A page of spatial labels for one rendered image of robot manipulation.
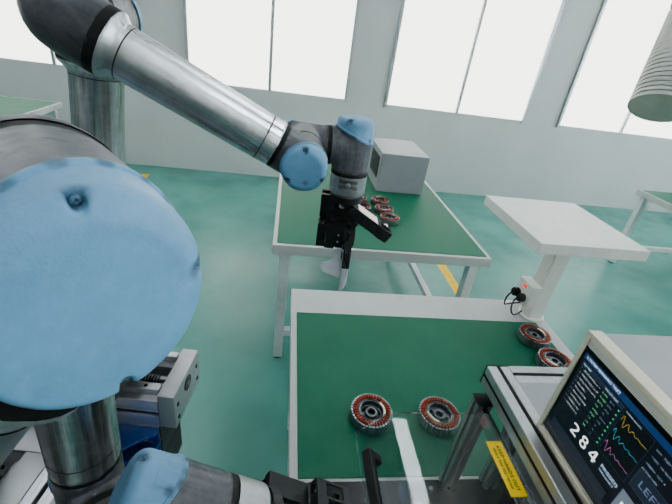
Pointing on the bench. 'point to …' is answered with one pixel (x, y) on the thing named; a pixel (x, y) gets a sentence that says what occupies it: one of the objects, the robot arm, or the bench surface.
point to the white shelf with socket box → (557, 245)
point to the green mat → (386, 374)
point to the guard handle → (372, 474)
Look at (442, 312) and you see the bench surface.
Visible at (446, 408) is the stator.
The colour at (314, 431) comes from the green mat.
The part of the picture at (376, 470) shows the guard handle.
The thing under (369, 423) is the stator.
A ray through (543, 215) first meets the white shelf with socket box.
